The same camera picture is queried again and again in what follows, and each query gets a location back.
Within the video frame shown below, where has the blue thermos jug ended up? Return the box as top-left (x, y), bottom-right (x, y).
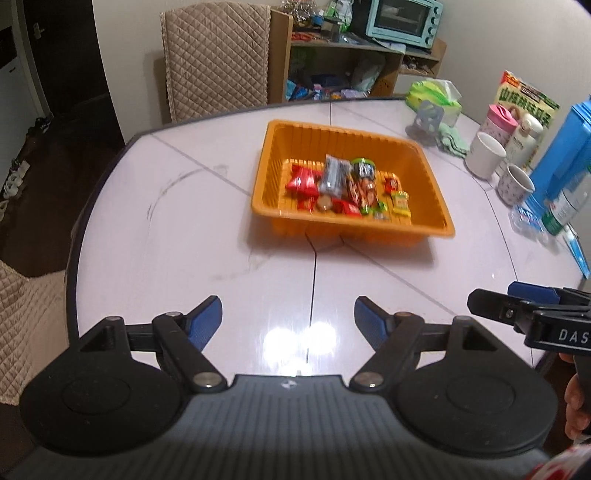
top-left (526, 95), bottom-right (591, 217)

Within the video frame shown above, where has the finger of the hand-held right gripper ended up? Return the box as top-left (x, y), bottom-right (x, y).
top-left (508, 281), bottom-right (566, 305)
top-left (467, 289), bottom-right (536, 330)

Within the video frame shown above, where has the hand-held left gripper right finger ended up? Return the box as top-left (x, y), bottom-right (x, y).
top-left (348, 296), bottom-right (502, 392)

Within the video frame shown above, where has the blue pocket tissue packet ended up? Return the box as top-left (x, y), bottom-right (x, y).
top-left (509, 203), bottom-right (548, 238)

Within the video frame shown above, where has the green tissue pack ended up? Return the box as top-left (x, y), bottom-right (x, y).
top-left (405, 78), bottom-right (462, 127)

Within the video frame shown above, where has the plain white cup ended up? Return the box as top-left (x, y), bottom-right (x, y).
top-left (464, 131), bottom-right (508, 180)

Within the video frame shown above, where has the person's right hand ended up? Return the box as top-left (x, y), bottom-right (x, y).
top-left (564, 374), bottom-right (591, 441)

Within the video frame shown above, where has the green cloth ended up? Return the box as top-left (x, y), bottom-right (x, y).
top-left (436, 124), bottom-right (471, 158)

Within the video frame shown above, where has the silver grey snack packet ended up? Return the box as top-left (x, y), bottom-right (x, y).
top-left (318, 154), bottom-right (354, 197)

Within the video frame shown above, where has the grey phone stand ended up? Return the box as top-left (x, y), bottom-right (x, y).
top-left (405, 102), bottom-right (445, 139)

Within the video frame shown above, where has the patterned white cup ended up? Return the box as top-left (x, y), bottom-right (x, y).
top-left (496, 164), bottom-right (535, 207)

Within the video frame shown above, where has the long green black snack bar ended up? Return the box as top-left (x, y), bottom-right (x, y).
top-left (348, 158), bottom-right (386, 215)

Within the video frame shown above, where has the orange plastic tray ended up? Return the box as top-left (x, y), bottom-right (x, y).
top-left (250, 119), bottom-right (456, 245)

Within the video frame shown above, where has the green white bag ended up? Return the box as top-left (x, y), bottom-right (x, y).
top-left (325, 0), bottom-right (354, 31)

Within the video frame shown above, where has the teal toaster oven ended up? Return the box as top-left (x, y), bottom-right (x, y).
top-left (366, 0), bottom-right (444, 49)

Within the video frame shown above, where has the wooden shelf unit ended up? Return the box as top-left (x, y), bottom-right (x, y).
top-left (269, 8), bottom-right (448, 104)

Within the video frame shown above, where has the pink lid tumbler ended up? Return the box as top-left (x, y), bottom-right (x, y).
top-left (479, 104), bottom-right (518, 148)

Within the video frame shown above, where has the red white patterned clothing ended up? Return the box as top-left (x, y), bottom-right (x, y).
top-left (526, 443), bottom-right (591, 480)

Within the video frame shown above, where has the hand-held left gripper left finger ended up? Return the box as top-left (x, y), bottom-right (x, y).
top-left (78, 295), bottom-right (228, 393)

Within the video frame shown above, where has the quilted beige chair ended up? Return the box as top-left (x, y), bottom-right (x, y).
top-left (0, 258), bottom-right (70, 407)
top-left (159, 4), bottom-right (272, 123)

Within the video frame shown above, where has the clear water bottle green label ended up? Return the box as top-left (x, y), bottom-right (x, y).
top-left (541, 166), bottom-right (591, 237)

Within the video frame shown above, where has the yellow green snack bag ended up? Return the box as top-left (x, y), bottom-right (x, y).
top-left (496, 70), bottom-right (560, 134)

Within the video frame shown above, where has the white bottle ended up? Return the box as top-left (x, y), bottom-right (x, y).
top-left (503, 113), bottom-right (544, 168)

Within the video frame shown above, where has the flat blue packet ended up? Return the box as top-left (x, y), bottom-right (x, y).
top-left (563, 224), bottom-right (591, 280)

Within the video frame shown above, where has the small red green candy packet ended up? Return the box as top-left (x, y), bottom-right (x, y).
top-left (332, 198), bottom-right (363, 217)

